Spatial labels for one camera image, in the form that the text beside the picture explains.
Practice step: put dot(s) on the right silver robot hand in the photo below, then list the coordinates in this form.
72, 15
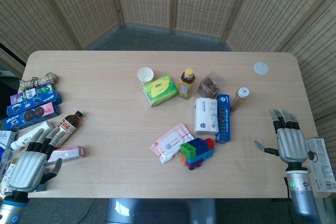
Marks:
291, 142

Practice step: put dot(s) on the blue pink cookie box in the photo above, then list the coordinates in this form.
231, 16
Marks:
29, 117

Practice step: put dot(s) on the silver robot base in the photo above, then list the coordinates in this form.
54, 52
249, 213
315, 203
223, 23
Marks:
160, 212

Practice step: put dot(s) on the clear box of brown blocks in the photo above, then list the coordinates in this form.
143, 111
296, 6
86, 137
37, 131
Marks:
209, 85

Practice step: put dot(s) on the white paper cup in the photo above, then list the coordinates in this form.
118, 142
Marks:
145, 75

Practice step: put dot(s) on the black cap tea bottle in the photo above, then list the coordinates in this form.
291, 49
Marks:
68, 127

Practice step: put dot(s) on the yellow cap juice bottle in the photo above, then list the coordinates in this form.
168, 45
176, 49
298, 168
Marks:
186, 84

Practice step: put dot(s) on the blue power strip box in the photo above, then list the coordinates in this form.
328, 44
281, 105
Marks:
224, 119

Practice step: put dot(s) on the white round table grommet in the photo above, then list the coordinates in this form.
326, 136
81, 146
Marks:
261, 68

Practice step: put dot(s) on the purple green snack box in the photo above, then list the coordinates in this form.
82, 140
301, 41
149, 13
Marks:
31, 94

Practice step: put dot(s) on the white blue milk carton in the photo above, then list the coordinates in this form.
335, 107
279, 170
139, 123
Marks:
6, 140

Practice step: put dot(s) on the pink wet wipes pack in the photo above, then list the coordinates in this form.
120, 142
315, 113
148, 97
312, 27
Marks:
170, 142

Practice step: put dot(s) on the white cap brown bottle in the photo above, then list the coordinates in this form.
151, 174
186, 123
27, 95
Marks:
240, 99

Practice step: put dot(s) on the bamboo folding screen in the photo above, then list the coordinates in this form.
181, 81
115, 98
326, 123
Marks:
168, 1

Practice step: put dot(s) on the colourful building block toy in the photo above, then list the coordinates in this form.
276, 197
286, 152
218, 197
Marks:
197, 151

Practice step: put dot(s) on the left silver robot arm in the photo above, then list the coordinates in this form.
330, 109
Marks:
10, 211

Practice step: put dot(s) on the white patterned box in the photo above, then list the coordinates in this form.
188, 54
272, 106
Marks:
5, 179

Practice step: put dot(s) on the white tissue pack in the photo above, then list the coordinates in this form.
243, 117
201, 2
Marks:
205, 116

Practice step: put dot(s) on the pink white small box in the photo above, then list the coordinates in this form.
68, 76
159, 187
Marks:
68, 153

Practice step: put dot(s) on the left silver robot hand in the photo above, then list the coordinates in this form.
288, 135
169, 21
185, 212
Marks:
27, 166

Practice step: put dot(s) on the white toothpaste box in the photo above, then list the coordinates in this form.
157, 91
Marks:
321, 163

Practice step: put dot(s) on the green tissue pack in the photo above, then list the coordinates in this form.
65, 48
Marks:
160, 90

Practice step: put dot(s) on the white lotion bottle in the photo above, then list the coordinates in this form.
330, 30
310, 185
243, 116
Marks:
27, 137

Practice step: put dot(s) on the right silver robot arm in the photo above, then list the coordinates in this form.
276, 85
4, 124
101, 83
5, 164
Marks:
302, 195

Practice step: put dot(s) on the clear plastic cup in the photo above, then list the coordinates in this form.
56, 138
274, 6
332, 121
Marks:
7, 157

